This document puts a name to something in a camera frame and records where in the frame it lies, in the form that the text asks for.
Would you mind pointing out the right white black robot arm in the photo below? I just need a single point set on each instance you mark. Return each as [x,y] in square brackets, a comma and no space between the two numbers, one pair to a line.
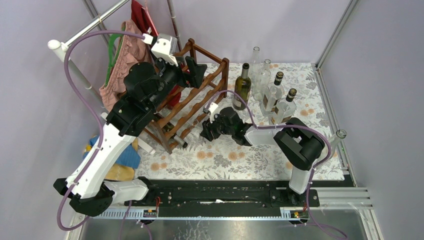
[302,146]

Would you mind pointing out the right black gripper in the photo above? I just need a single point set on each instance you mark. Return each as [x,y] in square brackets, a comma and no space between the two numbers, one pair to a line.
[208,127]

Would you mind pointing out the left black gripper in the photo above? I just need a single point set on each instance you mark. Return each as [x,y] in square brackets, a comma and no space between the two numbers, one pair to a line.
[183,78]

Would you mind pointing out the brown wooden wine rack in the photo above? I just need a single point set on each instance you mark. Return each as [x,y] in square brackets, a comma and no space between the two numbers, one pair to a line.
[176,122]

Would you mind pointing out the white slotted cable duct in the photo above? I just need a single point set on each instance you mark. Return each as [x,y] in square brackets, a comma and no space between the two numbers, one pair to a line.
[218,212]

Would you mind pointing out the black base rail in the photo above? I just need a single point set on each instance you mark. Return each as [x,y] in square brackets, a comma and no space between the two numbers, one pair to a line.
[268,193]

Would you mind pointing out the yellow cloth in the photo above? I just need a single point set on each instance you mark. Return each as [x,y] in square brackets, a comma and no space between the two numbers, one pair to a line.
[120,173]

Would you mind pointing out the clear bottle black cap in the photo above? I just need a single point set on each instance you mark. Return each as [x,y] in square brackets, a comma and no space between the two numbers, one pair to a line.
[273,92]
[284,109]

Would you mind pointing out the red hanging garment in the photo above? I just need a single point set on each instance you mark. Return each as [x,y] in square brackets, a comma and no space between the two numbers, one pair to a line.
[142,19]

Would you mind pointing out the clear bottle black cap front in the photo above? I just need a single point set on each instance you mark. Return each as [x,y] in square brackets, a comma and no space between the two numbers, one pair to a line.
[284,109]

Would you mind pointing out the green wine bottle silver neck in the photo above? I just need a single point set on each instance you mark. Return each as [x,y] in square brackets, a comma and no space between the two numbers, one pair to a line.
[242,87]

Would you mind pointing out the clear square glass bottle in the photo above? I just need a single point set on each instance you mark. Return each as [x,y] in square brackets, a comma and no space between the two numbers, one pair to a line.
[196,121]

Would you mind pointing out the green clothes hanger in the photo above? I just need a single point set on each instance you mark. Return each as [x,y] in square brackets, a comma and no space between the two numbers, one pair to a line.
[114,47]

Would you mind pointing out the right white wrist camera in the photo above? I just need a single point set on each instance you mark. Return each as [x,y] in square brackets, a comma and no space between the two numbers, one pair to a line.
[210,108]

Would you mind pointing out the clear bottle dark label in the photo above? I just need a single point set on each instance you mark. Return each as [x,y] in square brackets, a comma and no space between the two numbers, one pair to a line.
[334,140]

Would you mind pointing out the pink hanging garment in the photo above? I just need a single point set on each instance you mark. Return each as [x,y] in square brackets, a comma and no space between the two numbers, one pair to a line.
[131,52]

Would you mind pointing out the clear tall bottle back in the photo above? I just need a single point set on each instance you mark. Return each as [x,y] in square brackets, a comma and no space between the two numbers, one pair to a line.
[254,63]

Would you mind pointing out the floral tablecloth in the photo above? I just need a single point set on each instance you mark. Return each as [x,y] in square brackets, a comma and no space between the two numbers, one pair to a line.
[224,159]

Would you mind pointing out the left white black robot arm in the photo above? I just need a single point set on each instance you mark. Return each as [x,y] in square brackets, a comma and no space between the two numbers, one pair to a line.
[147,86]

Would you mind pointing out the clear bottle black cap rear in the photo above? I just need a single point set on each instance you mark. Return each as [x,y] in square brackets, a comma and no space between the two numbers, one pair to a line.
[273,92]

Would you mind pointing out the clear round bottle back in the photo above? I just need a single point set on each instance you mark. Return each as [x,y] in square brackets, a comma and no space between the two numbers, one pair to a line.
[261,79]

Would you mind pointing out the blue cloth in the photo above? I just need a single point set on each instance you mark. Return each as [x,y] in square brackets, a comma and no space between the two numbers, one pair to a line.
[128,158]

